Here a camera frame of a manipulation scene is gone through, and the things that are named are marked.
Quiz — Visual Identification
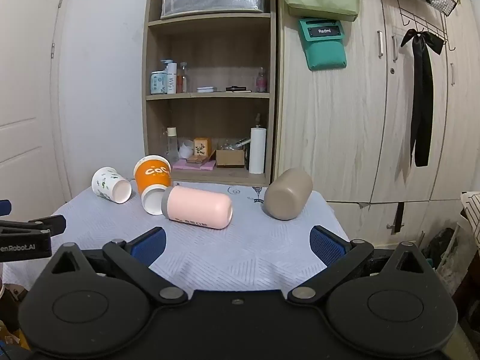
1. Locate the white spray bottle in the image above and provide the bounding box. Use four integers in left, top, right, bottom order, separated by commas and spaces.
161, 59, 177, 94

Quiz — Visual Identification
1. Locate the white patterned tablecloth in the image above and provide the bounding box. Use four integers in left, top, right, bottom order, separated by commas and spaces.
2, 179, 351, 296

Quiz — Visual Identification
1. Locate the wooden wardrobe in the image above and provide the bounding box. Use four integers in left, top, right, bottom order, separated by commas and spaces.
274, 0, 479, 245

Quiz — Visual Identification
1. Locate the wooden open shelf unit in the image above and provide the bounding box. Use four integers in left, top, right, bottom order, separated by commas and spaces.
142, 0, 278, 186

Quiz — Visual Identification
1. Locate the orange paper cup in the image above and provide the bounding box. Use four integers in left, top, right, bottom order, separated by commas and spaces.
133, 155, 172, 215

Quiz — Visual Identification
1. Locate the black ribbon bow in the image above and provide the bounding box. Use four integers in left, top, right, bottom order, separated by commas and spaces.
400, 28, 443, 167

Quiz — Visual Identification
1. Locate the small cardboard box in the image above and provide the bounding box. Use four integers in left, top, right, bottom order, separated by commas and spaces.
216, 150, 245, 167

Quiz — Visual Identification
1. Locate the grey storage bin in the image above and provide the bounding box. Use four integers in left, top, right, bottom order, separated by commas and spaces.
435, 223, 478, 296

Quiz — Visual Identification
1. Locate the white door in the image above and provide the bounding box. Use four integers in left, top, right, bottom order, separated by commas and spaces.
1, 0, 71, 221

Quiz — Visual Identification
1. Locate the clear bottle with cream cap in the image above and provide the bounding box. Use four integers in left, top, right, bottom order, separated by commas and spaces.
166, 127, 179, 165

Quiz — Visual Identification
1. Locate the teal Redmi pouch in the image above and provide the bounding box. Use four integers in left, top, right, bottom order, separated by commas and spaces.
298, 18, 347, 72

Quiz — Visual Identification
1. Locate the geometric patterned box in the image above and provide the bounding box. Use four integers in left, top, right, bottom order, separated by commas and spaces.
460, 192, 480, 247

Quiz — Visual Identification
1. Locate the pink small bottle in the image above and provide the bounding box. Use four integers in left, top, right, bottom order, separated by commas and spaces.
256, 67, 267, 93

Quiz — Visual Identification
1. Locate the pink cloth on shelf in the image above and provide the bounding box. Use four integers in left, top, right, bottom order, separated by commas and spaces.
172, 158, 216, 172

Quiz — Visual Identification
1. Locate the orange small box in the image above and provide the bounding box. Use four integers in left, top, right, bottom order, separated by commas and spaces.
193, 137, 212, 157

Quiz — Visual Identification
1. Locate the white floral paper cup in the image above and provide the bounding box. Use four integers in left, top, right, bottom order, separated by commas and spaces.
91, 166, 132, 204

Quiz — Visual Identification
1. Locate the amber small bottle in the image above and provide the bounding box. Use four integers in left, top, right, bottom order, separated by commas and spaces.
176, 62, 188, 94

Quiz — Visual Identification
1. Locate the pink tumbler with grey lid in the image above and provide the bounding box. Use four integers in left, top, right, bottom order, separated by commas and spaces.
162, 185, 233, 230

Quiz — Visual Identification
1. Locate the white small cup on shelf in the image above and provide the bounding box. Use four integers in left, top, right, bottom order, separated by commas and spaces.
178, 140, 194, 159

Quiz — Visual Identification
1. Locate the white paper towel roll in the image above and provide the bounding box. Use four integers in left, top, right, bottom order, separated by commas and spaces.
249, 127, 267, 175

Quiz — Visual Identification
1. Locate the taupe tumbler cup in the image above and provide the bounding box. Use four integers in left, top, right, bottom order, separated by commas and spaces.
264, 168, 313, 221

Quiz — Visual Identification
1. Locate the blue white canister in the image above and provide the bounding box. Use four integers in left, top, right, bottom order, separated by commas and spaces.
150, 71, 167, 95

